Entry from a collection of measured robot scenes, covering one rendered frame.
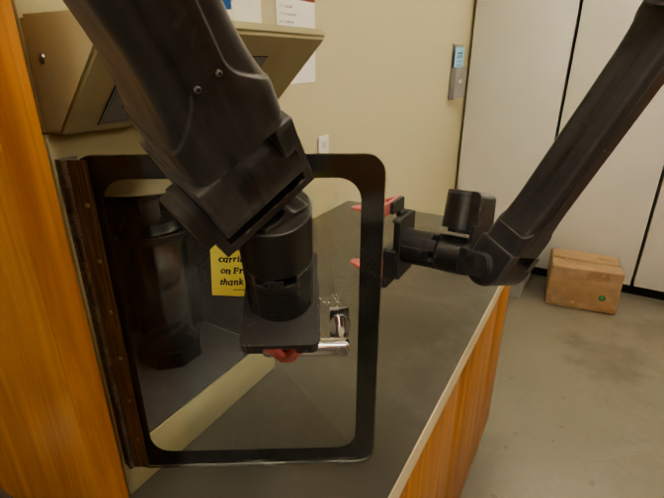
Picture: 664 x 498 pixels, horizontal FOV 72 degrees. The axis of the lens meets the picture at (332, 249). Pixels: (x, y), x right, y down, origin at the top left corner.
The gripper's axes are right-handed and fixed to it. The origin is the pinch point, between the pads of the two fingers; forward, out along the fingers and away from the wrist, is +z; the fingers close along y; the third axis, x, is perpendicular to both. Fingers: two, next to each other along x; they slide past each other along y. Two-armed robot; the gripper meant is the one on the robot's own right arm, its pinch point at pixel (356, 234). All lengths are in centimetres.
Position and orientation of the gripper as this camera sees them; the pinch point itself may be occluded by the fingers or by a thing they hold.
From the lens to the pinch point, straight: 77.9
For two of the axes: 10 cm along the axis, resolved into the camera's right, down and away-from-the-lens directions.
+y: 0.0, -9.2, -3.8
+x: -5.0, 3.3, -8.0
